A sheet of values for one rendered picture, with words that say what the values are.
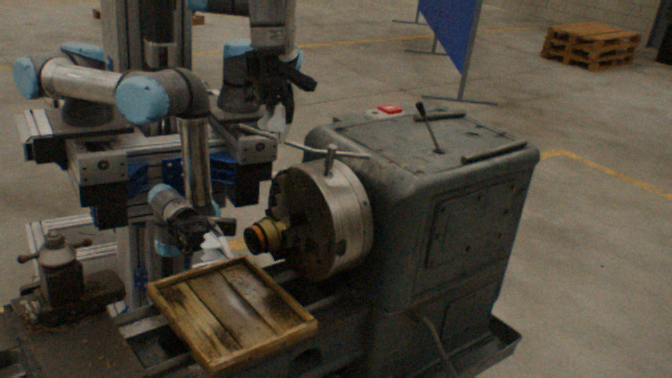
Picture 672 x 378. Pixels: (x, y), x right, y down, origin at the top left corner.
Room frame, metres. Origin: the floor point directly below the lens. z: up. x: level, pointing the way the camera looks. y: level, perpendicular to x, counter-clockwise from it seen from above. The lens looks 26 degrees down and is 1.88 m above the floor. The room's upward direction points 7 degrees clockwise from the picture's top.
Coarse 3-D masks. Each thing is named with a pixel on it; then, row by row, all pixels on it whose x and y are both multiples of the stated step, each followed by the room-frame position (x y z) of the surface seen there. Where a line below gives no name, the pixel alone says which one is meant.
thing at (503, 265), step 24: (504, 264) 1.65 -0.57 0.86; (336, 288) 1.47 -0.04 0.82; (456, 288) 1.51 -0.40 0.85; (480, 288) 1.61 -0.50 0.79; (384, 312) 1.33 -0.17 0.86; (408, 312) 1.39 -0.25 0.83; (432, 312) 1.46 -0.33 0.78; (456, 312) 1.53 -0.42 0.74; (480, 312) 1.62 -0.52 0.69; (384, 336) 1.34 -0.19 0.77; (408, 336) 1.41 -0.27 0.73; (456, 336) 1.56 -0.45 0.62; (480, 336) 1.65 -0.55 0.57; (360, 360) 1.36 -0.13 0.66; (384, 360) 1.35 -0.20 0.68; (408, 360) 1.42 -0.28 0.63; (432, 360) 1.50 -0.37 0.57
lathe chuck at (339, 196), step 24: (288, 168) 1.43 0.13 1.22; (312, 168) 1.40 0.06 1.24; (336, 168) 1.42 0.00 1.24; (312, 192) 1.34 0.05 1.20; (336, 192) 1.33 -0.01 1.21; (288, 216) 1.42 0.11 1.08; (312, 216) 1.34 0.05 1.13; (336, 216) 1.28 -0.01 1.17; (360, 216) 1.33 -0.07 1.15; (336, 240) 1.26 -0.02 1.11; (360, 240) 1.31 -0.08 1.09; (288, 264) 1.40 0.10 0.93; (312, 264) 1.32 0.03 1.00; (336, 264) 1.27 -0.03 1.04
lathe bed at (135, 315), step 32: (288, 288) 1.42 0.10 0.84; (352, 288) 1.42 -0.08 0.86; (128, 320) 1.20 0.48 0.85; (160, 320) 1.19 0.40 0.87; (320, 320) 1.26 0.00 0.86; (352, 320) 1.30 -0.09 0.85; (160, 352) 1.11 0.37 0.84; (288, 352) 1.19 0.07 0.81; (320, 352) 1.26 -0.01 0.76; (352, 352) 1.33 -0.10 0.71
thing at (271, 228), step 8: (256, 224) 1.31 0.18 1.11; (264, 224) 1.29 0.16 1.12; (272, 224) 1.30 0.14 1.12; (280, 224) 1.32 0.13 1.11; (248, 232) 1.29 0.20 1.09; (256, 232) 1.27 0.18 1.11; (264, 232) 1.28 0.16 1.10; (272, 232) 1.28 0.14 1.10; (280, 232) 1.29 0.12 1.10; (248, 240) 1.30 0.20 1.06; (256, 240) 1.26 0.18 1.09; (264, 240) 1.26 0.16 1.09; (272, 240) 1.27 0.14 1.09; (280, 240) 1.28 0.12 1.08; (248, 248) 1.29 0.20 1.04; (256, 248) 1.26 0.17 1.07; (264, 248) 1.26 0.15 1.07; (272, 248) 1.27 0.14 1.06; (280, 248) 1.29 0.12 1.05
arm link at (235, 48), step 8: (232, 40) 2.03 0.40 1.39; (240, 40) 2.03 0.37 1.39; (248, 40) 2.03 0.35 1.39; (224, 48) 1.98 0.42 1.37; (232, 48) 1.96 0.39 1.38; (240, 48) 1.95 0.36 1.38; (248, 48) 1.96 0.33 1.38; (224, 56) 1.97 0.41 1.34; (232, 56) 1.95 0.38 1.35; (240, 56) 1.95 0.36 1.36; (224, 64) 1.98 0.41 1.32; (232, 64) 1.95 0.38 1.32; (240, 64) 1.95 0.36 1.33; (224, 72) 1.97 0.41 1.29; (232, 72) 1.95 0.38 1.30; (240, 72) 1.95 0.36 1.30; (224, 80) 1.97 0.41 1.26; (232, 80) 1.95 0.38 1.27; (240, 80) 1.95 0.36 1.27
